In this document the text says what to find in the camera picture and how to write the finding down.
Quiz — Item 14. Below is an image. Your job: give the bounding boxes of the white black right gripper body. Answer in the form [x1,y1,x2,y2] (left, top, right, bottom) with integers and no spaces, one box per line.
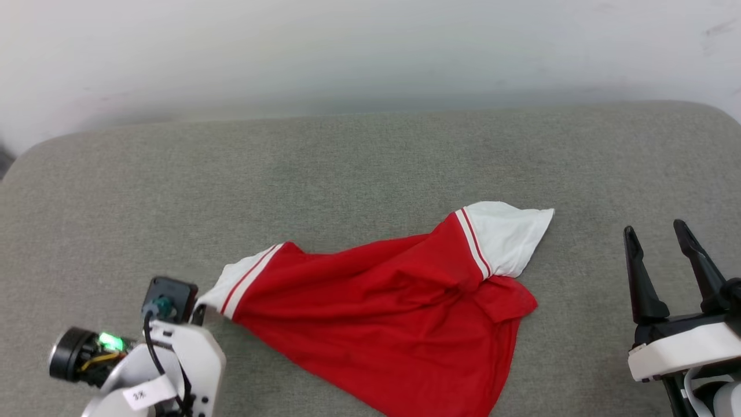
[628,278,741,417]

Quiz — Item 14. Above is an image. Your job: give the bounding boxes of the black cable with teal plug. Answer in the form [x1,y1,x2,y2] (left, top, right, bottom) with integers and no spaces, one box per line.
[142,297,193,417]

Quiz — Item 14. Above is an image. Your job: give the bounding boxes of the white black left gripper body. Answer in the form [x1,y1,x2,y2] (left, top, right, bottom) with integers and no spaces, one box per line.
[48,321,226,417]

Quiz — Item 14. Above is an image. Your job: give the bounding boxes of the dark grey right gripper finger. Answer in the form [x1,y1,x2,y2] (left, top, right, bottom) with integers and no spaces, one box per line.
[623,226,670,325]
[673,219,728,313]

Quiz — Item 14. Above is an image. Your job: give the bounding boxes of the grey fabric sofa cushion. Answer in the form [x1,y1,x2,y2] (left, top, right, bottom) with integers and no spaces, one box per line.
[0,101,741,417]

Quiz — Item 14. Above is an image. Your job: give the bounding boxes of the red and white shirt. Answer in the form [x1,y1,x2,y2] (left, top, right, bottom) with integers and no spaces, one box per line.
[197,201,555,417]

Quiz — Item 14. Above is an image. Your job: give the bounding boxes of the white paper label tag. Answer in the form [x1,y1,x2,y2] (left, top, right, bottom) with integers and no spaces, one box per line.
[123,375,181,412]

